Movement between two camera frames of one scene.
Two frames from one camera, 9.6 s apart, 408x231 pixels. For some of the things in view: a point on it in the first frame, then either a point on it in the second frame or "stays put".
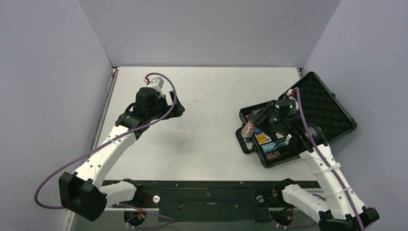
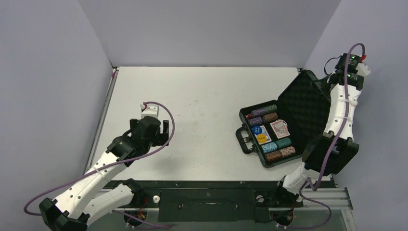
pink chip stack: (248, 128) → (287, 151)
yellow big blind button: (261, 138) stays put
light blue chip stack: (267, 148) stays put
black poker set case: (307, 116) stays put
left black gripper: (176, 111) → (161, 138)
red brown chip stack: (272, 157) stays put
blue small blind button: (257, 131) stays put
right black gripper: (266, 114) → (318, 153)
